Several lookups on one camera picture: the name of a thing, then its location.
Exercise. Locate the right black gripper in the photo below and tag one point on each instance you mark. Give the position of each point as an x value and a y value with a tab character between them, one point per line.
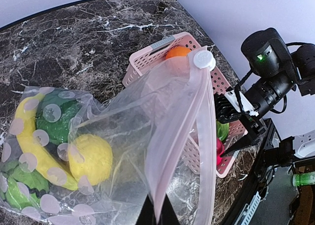
254	127

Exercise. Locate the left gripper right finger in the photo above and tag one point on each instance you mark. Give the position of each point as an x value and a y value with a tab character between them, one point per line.
168	216

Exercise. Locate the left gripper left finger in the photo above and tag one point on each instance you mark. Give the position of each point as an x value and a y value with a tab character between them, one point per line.
147	215

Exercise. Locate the orange green toy mango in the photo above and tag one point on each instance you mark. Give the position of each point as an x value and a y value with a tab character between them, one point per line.
222	130

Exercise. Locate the red toy apple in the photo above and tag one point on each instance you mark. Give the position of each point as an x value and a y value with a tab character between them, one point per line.
220	150

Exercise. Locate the yellow toy lemon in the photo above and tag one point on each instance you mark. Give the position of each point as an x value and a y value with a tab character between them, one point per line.
91	156

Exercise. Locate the clear zip top bag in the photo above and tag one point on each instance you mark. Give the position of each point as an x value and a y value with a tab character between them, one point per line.
162	131

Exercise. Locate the orange toy fruit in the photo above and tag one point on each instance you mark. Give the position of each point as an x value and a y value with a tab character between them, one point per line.
178	51

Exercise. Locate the green toy bell pepper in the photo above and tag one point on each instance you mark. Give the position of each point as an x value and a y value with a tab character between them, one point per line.
54	115

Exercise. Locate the yellow toy banana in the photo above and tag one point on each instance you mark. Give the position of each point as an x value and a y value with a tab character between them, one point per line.
23	127

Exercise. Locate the green toy cabbage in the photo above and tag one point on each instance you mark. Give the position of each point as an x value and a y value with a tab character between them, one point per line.
21	189

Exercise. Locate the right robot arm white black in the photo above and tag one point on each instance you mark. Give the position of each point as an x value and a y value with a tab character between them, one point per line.
276	68

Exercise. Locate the green plastic bottle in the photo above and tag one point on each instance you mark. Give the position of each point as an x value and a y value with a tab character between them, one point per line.
303	179

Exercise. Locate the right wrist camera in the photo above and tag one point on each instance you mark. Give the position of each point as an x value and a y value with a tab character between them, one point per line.
227	108

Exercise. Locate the black front rail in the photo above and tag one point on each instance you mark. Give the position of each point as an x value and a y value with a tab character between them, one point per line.
239	186

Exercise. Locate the white slotted cable duct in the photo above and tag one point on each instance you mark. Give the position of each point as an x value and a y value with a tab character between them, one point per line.
248	211

